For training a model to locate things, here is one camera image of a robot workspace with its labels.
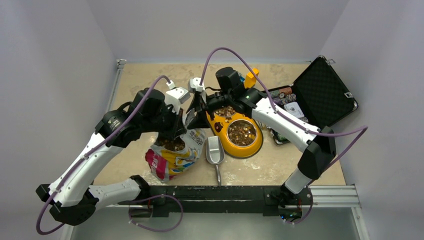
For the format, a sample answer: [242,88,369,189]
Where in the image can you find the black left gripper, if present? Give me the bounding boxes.
[141,102,187,140]

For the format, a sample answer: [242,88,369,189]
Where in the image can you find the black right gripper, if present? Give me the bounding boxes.
[186,90,233,129]

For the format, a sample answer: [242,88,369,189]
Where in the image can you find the pet food bag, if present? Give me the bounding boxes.
[144,128,206,183]

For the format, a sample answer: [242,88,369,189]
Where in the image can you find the silver metal food scoop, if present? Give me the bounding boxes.
[205,136,225,187]

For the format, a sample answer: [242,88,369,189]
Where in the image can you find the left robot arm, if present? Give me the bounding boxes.
[36,87,190,226]

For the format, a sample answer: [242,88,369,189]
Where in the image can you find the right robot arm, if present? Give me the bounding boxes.
[188,67,336,207]

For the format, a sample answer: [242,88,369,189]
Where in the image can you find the yellow double pet bowl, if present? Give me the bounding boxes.
[206,106,264,159]

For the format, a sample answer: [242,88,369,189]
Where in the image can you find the toy brick stack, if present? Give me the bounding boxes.
[237,71,257,89]

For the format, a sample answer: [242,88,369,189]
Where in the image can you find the white playing card box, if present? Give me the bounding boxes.
[283,101,305,119]

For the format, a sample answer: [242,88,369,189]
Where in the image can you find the black poker chip case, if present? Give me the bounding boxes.
[268,55,359,129]

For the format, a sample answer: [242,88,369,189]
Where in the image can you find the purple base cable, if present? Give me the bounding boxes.
[128,193,185,233]

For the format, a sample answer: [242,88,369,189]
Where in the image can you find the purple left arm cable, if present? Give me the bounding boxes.
[35,74,173,236]

